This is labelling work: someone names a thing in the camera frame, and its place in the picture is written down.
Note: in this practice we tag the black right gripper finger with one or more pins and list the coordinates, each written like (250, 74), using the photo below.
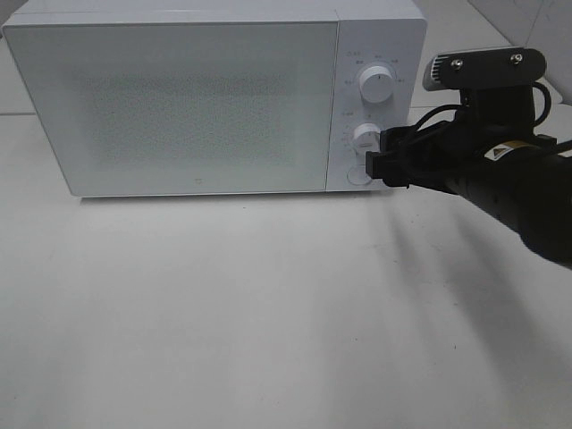
(385, 167)
(390, 139)

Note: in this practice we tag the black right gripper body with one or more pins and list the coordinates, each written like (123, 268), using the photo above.
(483, 119)

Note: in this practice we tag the white timer knob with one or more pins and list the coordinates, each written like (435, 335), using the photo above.
(366, 138)

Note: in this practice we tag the round white door button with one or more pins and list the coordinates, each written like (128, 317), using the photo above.
(357, 176)

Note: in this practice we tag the white microwave door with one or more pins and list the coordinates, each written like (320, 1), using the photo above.
(157, 110)

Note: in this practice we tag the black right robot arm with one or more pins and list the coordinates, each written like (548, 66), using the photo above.
(523, 184)

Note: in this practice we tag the upper white power knob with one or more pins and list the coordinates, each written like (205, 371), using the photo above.
(376, 83)

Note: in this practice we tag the white microwave oven body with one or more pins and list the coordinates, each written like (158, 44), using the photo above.
(389, 33)

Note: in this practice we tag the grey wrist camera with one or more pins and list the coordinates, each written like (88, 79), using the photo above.
(483, 69)

